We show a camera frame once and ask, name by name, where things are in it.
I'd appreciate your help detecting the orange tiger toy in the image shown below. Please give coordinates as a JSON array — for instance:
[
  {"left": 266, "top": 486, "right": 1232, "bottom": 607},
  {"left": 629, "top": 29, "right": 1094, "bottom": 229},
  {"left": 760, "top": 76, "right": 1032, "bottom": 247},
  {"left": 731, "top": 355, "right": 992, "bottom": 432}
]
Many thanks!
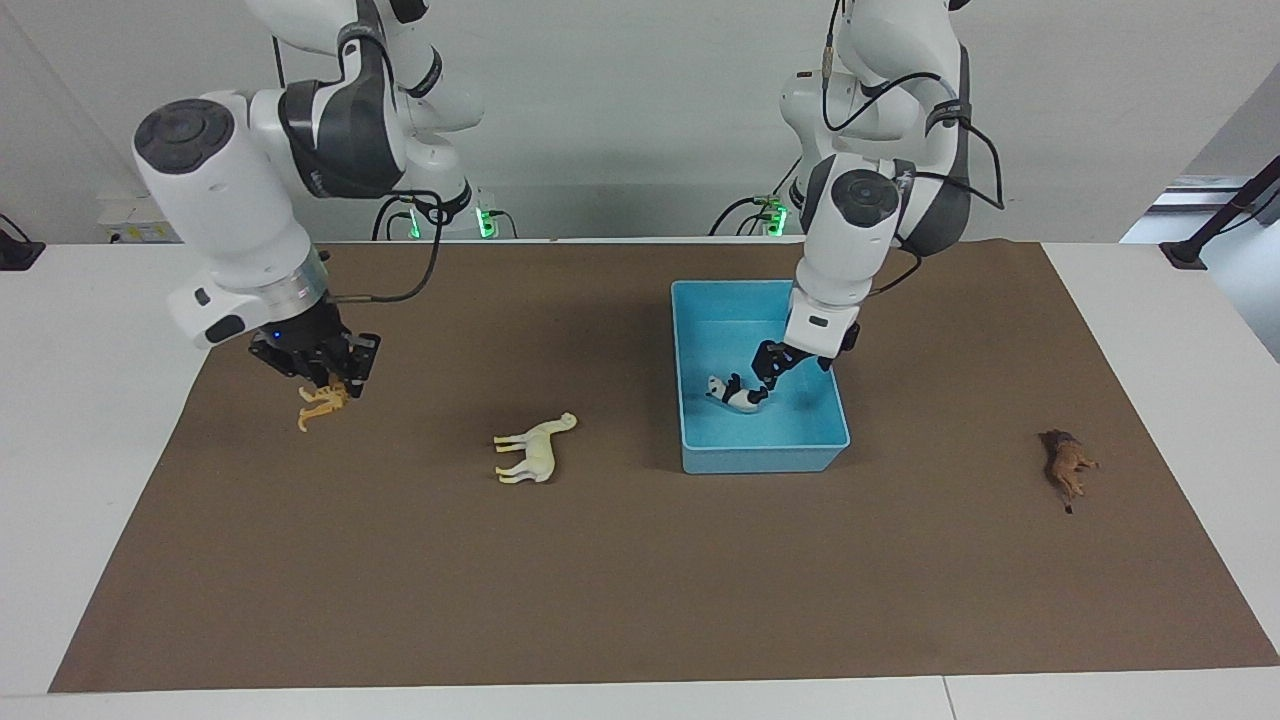
[{"left": 297, "top": 383, "right": 352, "bottom": 434}]

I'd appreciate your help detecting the black white panda toy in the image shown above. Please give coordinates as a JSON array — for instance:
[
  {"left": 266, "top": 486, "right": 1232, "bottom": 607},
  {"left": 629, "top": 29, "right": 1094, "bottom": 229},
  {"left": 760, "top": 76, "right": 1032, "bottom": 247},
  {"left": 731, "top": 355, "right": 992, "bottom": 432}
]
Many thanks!
[{"left": 704, "top": 374, "right": 770, "bottom": 414}]

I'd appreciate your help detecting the cream horse toy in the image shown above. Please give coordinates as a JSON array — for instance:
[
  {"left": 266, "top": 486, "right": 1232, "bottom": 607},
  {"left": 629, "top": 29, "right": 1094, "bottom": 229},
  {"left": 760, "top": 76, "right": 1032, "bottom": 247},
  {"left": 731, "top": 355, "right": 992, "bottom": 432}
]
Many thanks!
[{"left": 493, "top": 411, "right": 580, "bottom": 485}]

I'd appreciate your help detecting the brown lion toy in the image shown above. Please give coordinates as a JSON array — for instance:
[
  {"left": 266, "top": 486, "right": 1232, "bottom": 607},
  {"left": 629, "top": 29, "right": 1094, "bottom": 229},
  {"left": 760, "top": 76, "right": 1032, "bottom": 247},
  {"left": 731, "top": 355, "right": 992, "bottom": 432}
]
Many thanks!
[{"left": 1038, "top": 429, "right": 1100, "bottom": 516}]

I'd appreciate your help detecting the light blue storage box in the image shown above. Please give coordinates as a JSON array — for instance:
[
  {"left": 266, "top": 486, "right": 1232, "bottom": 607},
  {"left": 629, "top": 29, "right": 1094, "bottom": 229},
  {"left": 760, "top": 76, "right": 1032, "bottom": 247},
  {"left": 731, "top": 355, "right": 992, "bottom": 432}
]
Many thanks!
[{"left": 670, "top": 279, "right": 852, "bottom": 475}]

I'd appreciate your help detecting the white cardboard box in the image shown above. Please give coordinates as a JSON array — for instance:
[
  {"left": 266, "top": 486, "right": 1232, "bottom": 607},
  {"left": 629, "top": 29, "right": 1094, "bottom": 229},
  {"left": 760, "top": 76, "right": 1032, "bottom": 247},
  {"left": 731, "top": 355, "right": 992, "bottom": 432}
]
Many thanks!
[{"left": 98, "top": 195, "right": 183, "bottom": 244}]

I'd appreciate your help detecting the brown table mat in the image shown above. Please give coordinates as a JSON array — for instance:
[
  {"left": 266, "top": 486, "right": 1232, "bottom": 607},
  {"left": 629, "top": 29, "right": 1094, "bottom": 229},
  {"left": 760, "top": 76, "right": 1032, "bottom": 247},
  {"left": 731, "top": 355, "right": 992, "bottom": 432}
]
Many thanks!
[{"left": 48, "top": 240, "right": 1280, "bottom": 694}]

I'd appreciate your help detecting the black table clamp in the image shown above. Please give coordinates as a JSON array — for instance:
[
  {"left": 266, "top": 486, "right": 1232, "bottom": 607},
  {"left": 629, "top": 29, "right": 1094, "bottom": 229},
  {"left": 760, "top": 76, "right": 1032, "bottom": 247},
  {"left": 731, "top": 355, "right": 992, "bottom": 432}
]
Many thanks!
[{"left": 0, "top": 213, "right": 46, "bottom": 271}]

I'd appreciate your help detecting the black clamp stand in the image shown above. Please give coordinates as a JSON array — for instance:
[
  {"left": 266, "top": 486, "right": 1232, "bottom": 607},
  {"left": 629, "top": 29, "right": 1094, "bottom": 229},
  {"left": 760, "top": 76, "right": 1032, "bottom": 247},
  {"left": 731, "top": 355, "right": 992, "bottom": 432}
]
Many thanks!
[{"left": 1160, "top": 155, "right": 1280, "bottom": 271}]

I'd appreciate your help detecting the black base cable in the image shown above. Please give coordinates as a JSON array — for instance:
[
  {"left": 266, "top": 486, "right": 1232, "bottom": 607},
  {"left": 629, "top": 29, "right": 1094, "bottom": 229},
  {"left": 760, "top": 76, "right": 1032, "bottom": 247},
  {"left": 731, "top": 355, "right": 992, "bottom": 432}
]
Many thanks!
[
  {"left": 372, "top": 193, "right": 416, "bottom": 241},
  {"left": 710, "top": 195, "right": 786, "bottom": 238}
]

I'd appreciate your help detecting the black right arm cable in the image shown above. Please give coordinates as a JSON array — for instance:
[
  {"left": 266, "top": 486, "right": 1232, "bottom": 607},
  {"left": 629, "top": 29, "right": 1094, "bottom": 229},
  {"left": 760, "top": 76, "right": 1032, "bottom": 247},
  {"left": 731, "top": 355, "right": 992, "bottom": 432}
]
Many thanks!
[{"left": 330, "top": 190, "right": 444, "bottom": 304}]

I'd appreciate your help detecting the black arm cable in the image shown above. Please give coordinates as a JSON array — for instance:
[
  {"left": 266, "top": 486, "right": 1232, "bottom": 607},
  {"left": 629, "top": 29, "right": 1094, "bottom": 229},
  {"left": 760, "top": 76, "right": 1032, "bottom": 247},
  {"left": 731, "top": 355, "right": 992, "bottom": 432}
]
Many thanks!
[
  {"left": 330, "top": 190, "right": 444, "bottom": 304},
  {"left": 822, "top": 40, "right": 1006, "bottom": 299}
]

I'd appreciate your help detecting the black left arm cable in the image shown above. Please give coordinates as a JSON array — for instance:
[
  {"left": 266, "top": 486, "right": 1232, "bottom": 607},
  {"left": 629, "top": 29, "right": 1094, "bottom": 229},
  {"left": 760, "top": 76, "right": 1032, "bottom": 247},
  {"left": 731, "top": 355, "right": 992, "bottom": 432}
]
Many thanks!
[{"left": 822, "top": 40, "right": 1006, "bottom": 299}]

